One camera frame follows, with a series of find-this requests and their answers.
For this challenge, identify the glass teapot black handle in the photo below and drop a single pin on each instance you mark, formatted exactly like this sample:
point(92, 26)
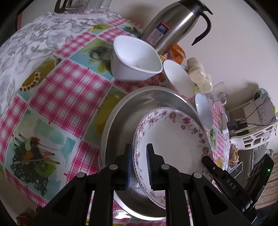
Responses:
point(69, 6)

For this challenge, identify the clear drinking glass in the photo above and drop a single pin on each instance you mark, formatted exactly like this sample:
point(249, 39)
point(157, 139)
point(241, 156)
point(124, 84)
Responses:
point(97, 6)

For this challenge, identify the white square bowl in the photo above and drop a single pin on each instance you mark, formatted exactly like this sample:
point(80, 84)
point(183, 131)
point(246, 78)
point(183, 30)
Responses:
point(133, 60)

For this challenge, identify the floral rimmed white plate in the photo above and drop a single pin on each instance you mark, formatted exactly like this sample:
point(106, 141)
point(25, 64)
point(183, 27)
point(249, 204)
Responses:
point(178, 138)

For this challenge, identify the bag of white buns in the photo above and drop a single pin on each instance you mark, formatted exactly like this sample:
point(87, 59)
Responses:
point(199, 76)

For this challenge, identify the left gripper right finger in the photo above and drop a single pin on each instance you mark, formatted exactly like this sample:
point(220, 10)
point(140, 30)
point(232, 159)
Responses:
point(190, 199)

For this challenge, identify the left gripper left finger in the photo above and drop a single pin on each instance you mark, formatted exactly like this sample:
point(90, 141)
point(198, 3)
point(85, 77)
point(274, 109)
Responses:
point(88, 199)

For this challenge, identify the clear glass mug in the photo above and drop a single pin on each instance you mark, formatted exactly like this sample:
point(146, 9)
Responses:
point(218, 95)

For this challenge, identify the light blue bowl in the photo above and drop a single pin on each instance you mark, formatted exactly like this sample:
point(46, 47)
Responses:
point(204, 111)

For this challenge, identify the colourful candy roll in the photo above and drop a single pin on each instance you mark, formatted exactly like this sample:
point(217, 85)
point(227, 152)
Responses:
point(233, 158)

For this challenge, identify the stainless steel thermos jug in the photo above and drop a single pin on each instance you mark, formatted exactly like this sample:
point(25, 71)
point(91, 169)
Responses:
point(173, 23)

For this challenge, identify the orange snack packet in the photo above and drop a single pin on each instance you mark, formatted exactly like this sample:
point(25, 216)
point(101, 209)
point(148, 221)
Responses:
point(177, 54)

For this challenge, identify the pink checkered tablecloth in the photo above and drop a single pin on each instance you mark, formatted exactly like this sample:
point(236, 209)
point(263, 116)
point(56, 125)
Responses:
point(57, 92)

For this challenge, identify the black power adapter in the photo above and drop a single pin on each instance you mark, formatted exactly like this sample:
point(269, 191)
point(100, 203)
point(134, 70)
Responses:
point(235, 125)

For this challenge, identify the stainless steel plate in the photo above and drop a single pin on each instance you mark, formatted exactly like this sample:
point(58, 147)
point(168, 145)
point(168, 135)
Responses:
point(119, 131)

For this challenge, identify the strawberry pattern white bowl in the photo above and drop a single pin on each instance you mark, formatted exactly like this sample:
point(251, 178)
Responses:
point(178, 78)

